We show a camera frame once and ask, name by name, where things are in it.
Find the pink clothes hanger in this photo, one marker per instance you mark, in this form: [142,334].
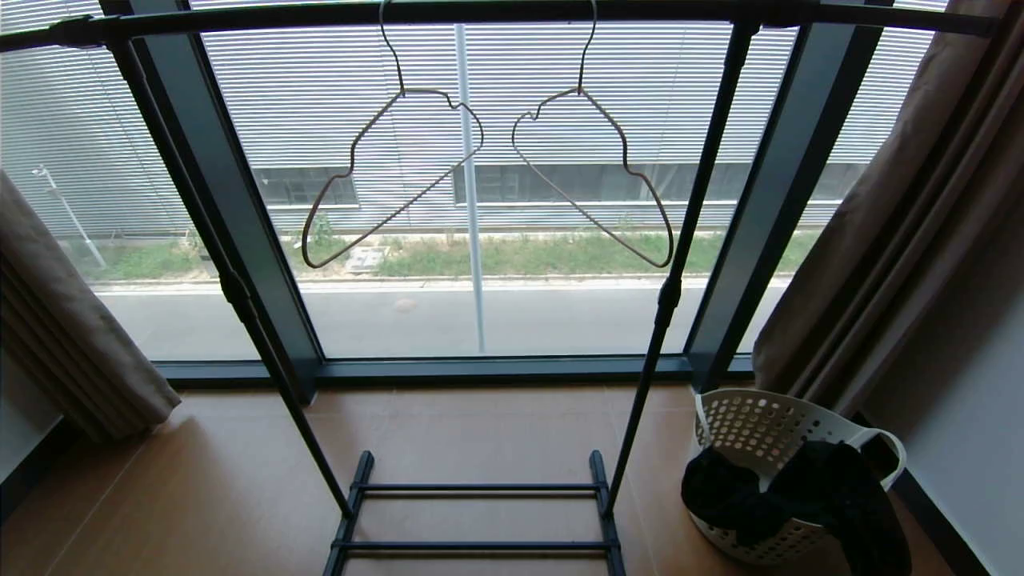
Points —
[402,90]
[579,90]

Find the black clothes rack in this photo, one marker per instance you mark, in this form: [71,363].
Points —
[480,11]

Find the white laundry basket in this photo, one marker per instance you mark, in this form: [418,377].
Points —
[752,432]

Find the heap of clothes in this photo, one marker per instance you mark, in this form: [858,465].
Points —
[832,488]

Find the window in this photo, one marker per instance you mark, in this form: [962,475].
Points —
[208,160]

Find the brown curtain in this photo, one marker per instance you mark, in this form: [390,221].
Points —
[880,240]
[64,344]

